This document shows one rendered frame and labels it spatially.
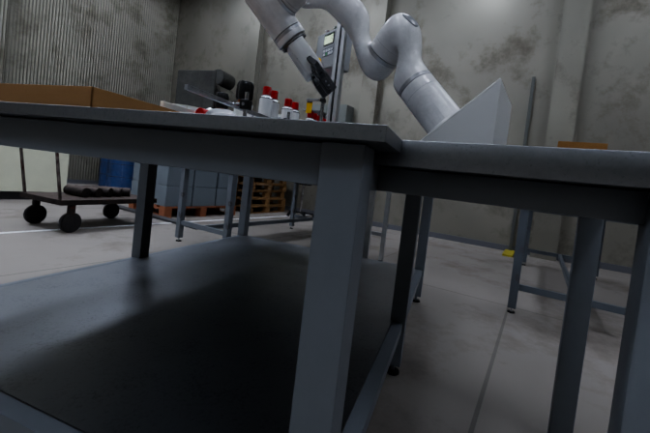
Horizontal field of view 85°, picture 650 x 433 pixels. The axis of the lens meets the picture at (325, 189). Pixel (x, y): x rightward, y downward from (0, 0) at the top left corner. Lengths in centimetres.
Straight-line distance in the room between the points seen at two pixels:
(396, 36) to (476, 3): 530
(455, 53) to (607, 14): 188
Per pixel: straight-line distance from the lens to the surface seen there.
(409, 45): 124
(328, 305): 49
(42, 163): 610
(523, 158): 51
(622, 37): 616
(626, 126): 588
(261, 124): 48
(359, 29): 133
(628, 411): 58
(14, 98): 92
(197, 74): 742
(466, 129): 106
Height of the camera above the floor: 76
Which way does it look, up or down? 2 degrees down
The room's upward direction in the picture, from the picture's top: 7 degrees clockwise
